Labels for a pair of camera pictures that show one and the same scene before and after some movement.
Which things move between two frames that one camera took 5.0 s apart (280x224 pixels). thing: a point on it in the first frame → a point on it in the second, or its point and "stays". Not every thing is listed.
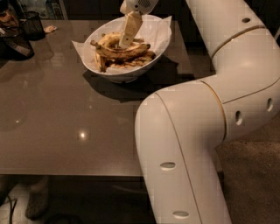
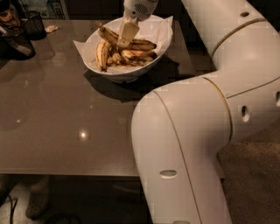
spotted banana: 127,52 → 137,44
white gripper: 136,5 stays
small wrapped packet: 50,29 stays
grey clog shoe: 38,198 stays
